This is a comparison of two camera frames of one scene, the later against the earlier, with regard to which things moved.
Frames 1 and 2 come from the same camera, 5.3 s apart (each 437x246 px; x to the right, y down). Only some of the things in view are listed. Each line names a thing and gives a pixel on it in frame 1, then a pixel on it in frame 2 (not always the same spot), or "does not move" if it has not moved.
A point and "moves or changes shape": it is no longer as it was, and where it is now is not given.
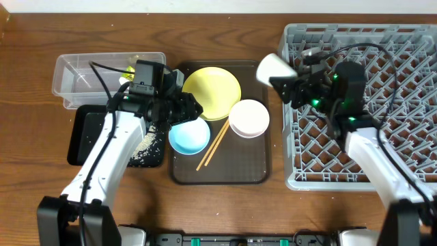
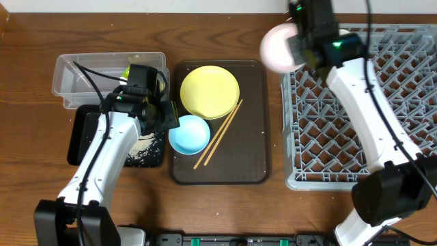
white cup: x=271 y=65 -> x=343 y=31
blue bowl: x=189 y=137 does not move
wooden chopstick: x=227 y=126 does not move
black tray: x=85 y=124 does not move
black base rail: x=301 y=238 does not move
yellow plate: x=215 y=89 does not move
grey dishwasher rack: x=401 y=63 does not move
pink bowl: x=248 y=119 -> x=274 y=50
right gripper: x=297 y=90 -> x=300 y=48
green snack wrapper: x=126 y=77 moves or changes shape
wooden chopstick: x=212 y=145 does not move
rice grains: x=148 y=152 does not move
